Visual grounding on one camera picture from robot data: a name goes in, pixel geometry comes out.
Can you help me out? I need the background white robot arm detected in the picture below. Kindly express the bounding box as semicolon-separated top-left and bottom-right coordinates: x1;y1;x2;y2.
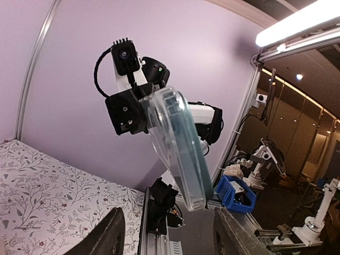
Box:
292;178;339;247

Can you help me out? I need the aluminium frame post back right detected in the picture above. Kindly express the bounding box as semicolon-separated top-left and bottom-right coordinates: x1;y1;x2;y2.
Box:
14;0;61;140

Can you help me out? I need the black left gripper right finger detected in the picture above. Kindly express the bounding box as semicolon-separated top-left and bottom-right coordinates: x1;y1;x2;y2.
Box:
212;207;272;254

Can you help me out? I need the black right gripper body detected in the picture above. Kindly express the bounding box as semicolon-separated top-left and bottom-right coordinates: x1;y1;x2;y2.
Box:
105;57;170;135

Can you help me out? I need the blue phone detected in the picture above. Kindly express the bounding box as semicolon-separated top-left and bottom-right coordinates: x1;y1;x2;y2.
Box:
139;87;214;211

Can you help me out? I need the ceiling light bar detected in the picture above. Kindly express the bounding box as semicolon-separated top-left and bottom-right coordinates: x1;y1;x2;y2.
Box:
256;1;339;47

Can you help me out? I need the floral patterned table mat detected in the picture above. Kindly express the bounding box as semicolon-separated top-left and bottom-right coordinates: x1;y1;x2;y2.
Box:
1;140;144;254

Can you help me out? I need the front aluminium rail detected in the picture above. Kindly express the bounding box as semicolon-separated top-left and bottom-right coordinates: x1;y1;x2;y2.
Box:
138;196;255;254

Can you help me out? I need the blue storage bin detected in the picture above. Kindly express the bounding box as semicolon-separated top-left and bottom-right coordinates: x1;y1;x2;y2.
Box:
216;175;257;214

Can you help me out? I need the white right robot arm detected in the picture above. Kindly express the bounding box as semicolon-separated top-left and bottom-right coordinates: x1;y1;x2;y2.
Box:
105;53;223;233

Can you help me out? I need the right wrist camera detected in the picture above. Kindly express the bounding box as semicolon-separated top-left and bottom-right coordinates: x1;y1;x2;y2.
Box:
109;38;147;92

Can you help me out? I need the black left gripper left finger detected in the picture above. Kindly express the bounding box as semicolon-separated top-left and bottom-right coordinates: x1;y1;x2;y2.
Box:
65;208;125;255

